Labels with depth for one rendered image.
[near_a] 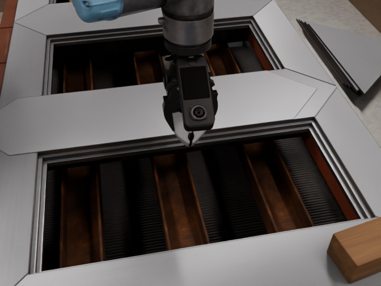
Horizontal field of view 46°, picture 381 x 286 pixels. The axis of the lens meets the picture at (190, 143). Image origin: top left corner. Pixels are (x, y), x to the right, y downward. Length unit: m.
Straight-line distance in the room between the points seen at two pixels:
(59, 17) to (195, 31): 0.75
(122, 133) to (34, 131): 0.18
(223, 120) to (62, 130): 0.33
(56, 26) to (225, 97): 0.54
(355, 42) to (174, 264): 0.88
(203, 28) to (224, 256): 0.34
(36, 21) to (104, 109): 0.45
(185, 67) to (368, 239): 0.37
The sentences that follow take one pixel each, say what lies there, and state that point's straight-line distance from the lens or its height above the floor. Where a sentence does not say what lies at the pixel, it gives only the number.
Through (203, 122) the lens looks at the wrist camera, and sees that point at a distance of 0.65.
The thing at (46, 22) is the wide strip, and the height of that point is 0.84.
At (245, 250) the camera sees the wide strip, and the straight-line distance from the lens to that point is 0.73.
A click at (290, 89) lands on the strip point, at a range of 1.04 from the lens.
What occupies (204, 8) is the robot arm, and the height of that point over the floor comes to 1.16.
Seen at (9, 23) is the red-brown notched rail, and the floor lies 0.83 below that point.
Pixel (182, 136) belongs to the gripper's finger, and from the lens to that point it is 0.77.
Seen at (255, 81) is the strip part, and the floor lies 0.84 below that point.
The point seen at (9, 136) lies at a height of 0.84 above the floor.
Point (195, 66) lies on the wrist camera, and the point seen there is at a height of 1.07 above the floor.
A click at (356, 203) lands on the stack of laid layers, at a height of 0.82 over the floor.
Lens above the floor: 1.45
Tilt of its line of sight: 43 degrees down
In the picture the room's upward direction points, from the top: straight up
